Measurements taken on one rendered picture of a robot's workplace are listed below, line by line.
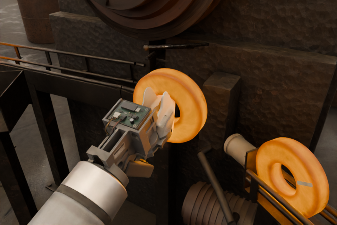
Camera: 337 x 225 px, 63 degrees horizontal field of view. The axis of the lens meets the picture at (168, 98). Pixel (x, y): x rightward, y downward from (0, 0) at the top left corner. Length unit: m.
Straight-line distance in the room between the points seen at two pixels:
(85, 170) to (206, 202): 0.43
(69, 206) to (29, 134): 1.66
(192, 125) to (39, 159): 1.38
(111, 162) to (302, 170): 0.34
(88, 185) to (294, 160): 0.37
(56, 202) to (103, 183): 0.06
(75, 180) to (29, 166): 1.39
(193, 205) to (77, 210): 0.44
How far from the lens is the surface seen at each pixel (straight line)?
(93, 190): 0.40
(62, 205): 0.40
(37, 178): 1.70
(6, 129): 0.99
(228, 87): 0.70
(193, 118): 0.52
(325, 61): 0.74
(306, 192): 0.58
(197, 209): 0.77
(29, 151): 1.89
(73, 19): 1.07
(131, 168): 0.46
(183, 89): 0.50
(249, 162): 0.65
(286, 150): 0.57
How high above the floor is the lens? 1.12
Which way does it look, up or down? 31 degrees down
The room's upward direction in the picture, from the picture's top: straight up
